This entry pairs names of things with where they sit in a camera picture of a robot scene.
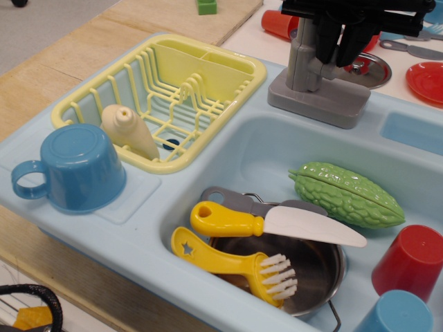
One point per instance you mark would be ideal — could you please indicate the light blue toy sink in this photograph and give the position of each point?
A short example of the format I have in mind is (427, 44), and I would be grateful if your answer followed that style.
(220, 140)

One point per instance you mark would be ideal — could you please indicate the cream toy squeeze bottle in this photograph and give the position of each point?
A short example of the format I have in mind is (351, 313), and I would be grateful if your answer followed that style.
(125, 127)

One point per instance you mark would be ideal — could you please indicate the green toy block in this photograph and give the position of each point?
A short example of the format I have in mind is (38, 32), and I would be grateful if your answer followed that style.
(207, 7)

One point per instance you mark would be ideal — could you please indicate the grey toy faucet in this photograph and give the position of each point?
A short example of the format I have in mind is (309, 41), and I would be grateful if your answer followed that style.
(297, 90)

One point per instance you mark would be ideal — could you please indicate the yellow toy dish brush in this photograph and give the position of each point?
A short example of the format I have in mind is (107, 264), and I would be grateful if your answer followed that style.
(270, 278)

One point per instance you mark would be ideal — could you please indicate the red toy cup in sink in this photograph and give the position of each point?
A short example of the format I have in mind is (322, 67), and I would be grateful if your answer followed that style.
(412, 263)

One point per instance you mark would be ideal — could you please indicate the green toy bitter gourd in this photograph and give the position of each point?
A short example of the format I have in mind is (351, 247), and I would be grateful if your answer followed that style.
(346, 196)

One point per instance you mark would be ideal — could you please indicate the grey toy utensil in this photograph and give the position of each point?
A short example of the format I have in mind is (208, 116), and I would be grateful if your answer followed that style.
(416, 51)

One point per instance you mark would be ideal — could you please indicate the grey toy faucet lever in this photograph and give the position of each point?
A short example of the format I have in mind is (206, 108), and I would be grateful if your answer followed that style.
(328, 71)

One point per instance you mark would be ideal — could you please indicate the blue toy cup in sink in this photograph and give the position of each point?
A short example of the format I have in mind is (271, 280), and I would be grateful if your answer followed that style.
(398, 310)

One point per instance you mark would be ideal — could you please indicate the wooden board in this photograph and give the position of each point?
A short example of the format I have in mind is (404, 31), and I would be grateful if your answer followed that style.
(183, 18)

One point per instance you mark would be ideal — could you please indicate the steel pot lid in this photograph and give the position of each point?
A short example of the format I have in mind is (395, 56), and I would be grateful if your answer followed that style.
(367, 70)

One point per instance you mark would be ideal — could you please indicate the yellow handled toy knife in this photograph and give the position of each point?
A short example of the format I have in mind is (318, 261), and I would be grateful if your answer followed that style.
(214, 220)

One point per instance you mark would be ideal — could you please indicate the small steel pot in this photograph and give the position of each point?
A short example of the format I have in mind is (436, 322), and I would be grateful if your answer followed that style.
(320, 269)

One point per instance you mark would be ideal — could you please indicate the blue toy cup background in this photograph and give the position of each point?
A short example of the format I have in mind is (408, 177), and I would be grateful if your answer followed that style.
(436, 15)

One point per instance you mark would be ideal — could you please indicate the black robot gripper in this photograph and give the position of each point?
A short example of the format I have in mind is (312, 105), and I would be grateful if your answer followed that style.
(362, 20)

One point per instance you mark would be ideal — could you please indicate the red toy cup upright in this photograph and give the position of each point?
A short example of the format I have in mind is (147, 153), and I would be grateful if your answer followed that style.
(371, 45)

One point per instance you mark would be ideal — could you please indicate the red toy plate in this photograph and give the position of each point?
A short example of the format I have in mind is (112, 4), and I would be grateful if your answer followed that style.
(425, 81)

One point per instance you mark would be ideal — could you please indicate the red toy cup lying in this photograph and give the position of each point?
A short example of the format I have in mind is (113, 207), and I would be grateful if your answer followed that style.
(278, 24)

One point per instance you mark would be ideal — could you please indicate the blue toy mug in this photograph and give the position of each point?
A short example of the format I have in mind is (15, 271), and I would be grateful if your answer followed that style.
(78, 171)

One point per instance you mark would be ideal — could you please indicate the yellow tape piece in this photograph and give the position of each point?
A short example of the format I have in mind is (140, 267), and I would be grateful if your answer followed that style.
(33, 317)

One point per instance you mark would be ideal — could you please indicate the yellow dish drying rack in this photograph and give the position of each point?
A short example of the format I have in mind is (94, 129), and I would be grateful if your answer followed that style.
(184, 90)

